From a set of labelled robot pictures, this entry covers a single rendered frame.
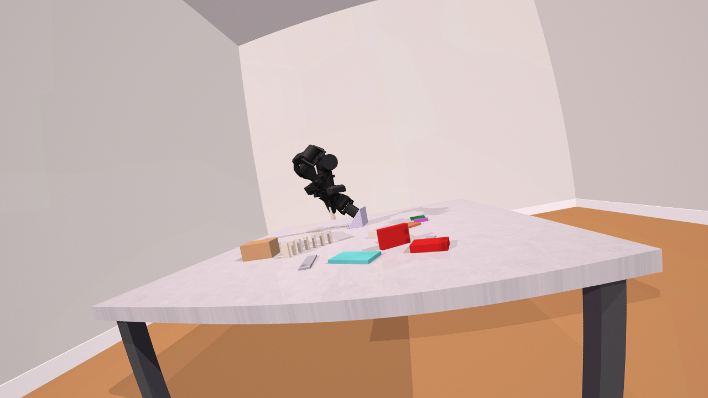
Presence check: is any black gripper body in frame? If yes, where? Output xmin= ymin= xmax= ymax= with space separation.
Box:
xmin=313 ymin=172 xmax=346 ymax=198

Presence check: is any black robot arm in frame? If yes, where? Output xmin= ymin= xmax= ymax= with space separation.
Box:
xmin=292 ymin=145 xmax=359 ymax=218

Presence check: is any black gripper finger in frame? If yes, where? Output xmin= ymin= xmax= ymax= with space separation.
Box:
xmin=325 ymin=194 xmax=341 ymax=213
xmin=318 ymin=197 xmax=330 ymax=212

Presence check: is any red rectangular block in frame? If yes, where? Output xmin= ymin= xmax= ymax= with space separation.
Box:
xmin=409 ymin=237 xmax=450 ymax=253
xmin=377 ymin=223 xmax=410 ymax=250

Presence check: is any teal flat rectangular block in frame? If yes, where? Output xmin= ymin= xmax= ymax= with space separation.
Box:
xmin=328 ymin=251 xmax=381 ymax=264

